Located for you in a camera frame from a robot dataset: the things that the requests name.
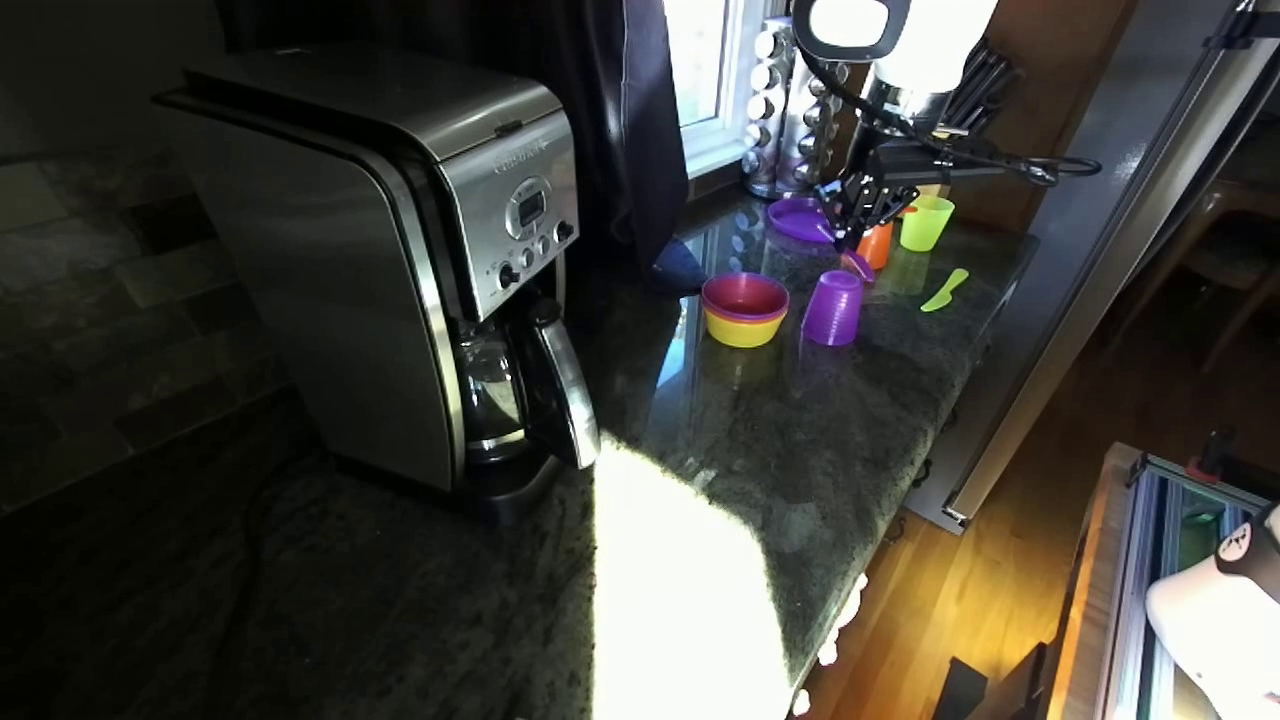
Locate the stack of plastic bowls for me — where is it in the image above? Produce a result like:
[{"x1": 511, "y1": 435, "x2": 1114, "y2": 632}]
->
[{"x1": 701, "y1": 271, "x2": 791, "y2": 350}]

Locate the purple plastic cup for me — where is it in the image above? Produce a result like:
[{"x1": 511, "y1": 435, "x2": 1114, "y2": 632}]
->
[{"x1": 800, "y1": 269, "x2": 865, "y2": 349}]

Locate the red clamp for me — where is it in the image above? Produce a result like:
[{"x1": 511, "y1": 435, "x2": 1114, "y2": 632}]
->
[{"x1": 1185, "y1": 428, "x2": 1238, "y2": 483}]

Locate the glass coffee carafe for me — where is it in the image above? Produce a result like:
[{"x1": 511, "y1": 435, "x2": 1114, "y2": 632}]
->
[{"x1": 455, "y1": 298, "x2": 603, "y2": 473}]

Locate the silver spice rack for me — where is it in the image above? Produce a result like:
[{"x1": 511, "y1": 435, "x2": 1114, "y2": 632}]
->
[{"x1": 742, "y1": 15, "x2": 853, "y2": 201}]

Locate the purple plastic plate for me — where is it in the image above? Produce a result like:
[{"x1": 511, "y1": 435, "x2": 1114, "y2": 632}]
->
[{"x1": 766, "y1": 196, "x2": 843, "y2": 247}]

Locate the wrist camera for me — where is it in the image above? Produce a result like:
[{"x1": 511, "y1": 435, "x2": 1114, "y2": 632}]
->
[{"x1": 872, "y1": 138, "x2": 1013, "y2": 187}]

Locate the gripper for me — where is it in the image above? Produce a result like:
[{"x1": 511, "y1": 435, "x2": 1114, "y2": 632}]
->
[{"x1": 815, "y1": 122, "x2": 919, "y2": 249}]

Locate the green plastic knife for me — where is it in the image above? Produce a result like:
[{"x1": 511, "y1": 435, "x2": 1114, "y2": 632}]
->
[{"x1": 919, "y1": 267, "x2": 971, "y2": 314}]

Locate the stainless steel refrigerator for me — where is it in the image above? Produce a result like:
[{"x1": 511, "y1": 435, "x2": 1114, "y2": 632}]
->
[{"x1": 903, "y1": 0, "x2": 1280, "y2": 533}]

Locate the stainless steel coffee maker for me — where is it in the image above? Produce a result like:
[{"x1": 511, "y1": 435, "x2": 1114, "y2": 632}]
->
[{"x1": 153, "y1": 45, "x2": 603, "y2": 528}]

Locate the refrigerator door handle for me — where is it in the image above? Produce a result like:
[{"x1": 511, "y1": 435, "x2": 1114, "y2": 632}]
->
[{"x1": 943, "y1": 35, "x2": 1280, "y2": 526}]

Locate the orange plastic cup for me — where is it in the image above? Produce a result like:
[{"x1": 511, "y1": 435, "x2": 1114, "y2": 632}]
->
[{"x1": 855, "y1": 220, "x2": 895, "y2": 272}]

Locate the knife block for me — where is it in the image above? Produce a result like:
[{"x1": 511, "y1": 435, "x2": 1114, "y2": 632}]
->
[{"x1": 938, "y1": 38, "x2": 1026, "y2": 141}]

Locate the window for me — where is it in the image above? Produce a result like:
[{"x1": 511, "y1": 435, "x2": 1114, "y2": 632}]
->
[{"x1": 663, "y1": 0, "x2": 773, "y2": 179}]

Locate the green plastic cup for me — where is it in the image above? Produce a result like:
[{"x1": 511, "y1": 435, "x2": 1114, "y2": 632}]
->
[{"x1": 898, "y1": 194, "x2": 957, "y2": 254}]

